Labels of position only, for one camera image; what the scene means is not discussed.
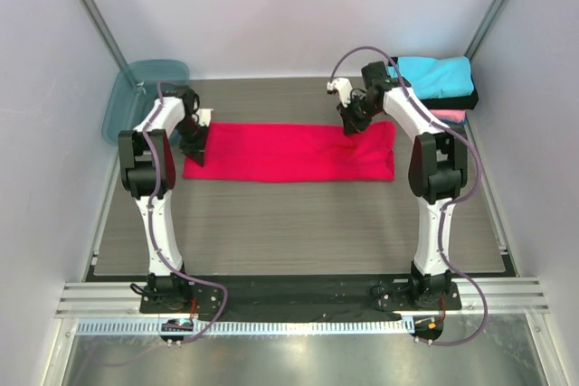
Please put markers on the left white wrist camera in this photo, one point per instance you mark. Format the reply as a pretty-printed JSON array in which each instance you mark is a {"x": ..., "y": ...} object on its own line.
[{"x": 203, "y": 117}]

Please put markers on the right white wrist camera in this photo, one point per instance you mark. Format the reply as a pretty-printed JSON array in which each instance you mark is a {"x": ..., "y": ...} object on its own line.
[{"x": 342, "y": 87}]

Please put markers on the folded cyan t shirt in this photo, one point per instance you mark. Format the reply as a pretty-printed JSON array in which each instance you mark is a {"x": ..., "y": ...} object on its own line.
[{"x": 437, "y": 78}]

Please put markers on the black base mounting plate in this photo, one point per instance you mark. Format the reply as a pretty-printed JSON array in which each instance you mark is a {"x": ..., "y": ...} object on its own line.
[{"x": 325, "y": 298}]

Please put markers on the teal plastic bin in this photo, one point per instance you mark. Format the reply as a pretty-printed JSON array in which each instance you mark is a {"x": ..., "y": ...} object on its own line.
[{"x": 135, "y": 91}]

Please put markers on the folded black t shirt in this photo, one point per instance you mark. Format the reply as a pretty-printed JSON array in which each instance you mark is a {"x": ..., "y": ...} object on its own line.
[{"x": 466, "y": 102}]

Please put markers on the folded pink t shirt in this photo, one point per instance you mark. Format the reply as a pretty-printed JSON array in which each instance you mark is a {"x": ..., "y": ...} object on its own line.
[{"x": 455, "y": 114}]

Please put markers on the red t shirt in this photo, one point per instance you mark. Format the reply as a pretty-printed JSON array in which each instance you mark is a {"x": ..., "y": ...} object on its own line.
[{"x": 285, "y": 153}]

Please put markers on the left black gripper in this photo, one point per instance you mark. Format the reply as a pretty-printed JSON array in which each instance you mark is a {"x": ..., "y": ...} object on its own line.
[{"x": 195, "y": 152}]

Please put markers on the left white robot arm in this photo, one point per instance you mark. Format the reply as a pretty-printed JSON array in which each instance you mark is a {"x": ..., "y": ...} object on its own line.
[{"x": 148, "y": 173}]

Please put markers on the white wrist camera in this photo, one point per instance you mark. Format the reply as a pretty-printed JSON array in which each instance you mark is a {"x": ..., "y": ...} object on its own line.
[
  {"x": 342, "y": 87},
  {"x": 203, "y": 117}
]

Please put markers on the white slotted cable duct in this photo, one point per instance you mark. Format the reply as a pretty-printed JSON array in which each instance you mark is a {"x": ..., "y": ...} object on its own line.
[{"x": 169, "y": 328}]

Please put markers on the aluminium extrusion rail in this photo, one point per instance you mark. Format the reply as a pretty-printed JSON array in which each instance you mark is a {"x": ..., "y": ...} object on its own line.
[{"x": 491, "y": 295}]

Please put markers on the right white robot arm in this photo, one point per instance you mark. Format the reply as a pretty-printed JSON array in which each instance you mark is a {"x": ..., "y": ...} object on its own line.
[{"x": 437, "y": 172}]

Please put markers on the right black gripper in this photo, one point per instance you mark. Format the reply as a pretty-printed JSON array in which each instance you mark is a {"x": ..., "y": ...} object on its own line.
[{"x": 354, "y": 117}]

